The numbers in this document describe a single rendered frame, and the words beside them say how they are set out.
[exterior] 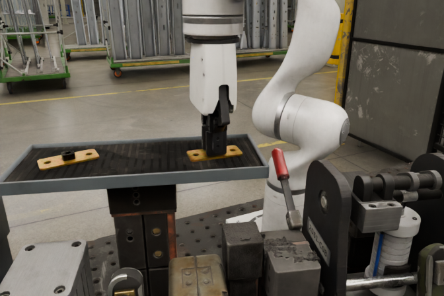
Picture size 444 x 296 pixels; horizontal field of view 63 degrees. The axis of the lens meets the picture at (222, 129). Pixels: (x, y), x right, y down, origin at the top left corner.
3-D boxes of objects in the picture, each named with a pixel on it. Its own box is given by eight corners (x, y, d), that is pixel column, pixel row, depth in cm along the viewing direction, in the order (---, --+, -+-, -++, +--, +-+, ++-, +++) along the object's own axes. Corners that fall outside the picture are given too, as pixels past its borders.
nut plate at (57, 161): (40, 171, 52) (38, 163, 51) (37, 161, 55) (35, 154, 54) (100, 158, 56) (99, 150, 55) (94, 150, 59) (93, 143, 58)
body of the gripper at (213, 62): (180, 28, 54) (182, 100, 58) (195, 35, 45) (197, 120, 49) (227, 28, 56) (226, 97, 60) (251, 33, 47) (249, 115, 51)
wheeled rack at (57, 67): (73, 90, 586) (55, -29, 526) (1, 96, 546) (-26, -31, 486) (66, 70, 749) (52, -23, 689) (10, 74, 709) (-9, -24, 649)
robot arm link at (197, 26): (176, 14, 53) (178, 35, 54) (189, 16, 45) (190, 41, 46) (230, 13, 55) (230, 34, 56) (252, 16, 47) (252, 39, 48)
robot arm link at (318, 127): (278, 165, 103) (287, 84, 93) (343, 187, 93) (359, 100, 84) (257, 184, 94) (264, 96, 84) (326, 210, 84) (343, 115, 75)
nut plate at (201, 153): (191, 162, 54) (191, 154, 54) (185, 152, 58) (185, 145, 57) (243, 155, 57) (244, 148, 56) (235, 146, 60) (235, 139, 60)
